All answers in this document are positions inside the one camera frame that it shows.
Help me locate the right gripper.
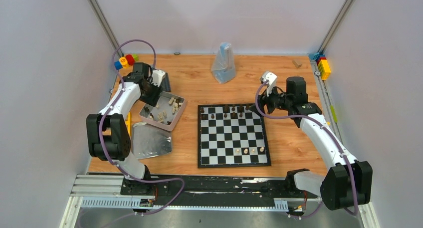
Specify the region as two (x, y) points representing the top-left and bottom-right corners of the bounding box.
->
(249, 82), (292, 118)

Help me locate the black white chessboard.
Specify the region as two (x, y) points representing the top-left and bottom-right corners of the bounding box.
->
(198, 103), (271, 168)

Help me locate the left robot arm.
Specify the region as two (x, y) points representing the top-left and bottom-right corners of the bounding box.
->
(86, 62), (166, 195)

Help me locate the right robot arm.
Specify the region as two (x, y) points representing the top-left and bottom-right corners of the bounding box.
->
(250, 72), (373, 216)

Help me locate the dark grey lego baseplate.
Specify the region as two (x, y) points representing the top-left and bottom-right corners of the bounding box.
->
(161, 72), (171, 92)

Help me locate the pink metal tin box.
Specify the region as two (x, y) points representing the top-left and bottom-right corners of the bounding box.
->
(139, 92), (187, 131)

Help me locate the red round toy block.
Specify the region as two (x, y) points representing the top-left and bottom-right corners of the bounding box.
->
(125, 54), (135, 66)

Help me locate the small wooden block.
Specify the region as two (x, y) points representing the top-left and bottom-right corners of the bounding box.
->
(292, 59), (303, 69)

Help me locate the yellow round toy block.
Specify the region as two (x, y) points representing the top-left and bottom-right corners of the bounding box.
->
(119, 57), (129, 68)

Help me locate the blue toy block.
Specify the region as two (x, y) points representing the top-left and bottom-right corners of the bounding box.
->
(114, 61), (123, 70)

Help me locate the metal tin lid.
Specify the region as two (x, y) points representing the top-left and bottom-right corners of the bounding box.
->
(131, 122), (173, 160)

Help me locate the yellow lego brick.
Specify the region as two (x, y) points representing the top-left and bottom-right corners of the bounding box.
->
(318, 59), (331, 80)

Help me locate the plastic bag with blue item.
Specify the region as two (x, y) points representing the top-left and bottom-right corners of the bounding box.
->
(211, 42), (236, 84)

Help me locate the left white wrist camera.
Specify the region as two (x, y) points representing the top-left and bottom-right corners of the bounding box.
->
(151, 69), (166, 87)

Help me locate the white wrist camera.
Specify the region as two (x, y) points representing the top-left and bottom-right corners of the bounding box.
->
(151, 69), (166, 87)
(260, 71), (277, 97)

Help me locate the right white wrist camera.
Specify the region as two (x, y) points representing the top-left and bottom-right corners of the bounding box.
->
(260, 71), (277, 97)

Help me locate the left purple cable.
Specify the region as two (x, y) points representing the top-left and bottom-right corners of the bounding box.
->
(98, 39), (186, 217)

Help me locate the yellow triangular toy frame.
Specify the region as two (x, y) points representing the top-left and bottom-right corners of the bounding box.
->
(125, 112), (132, 136)

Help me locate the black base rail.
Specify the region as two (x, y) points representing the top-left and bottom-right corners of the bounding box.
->
(120, 174), (316, 208)

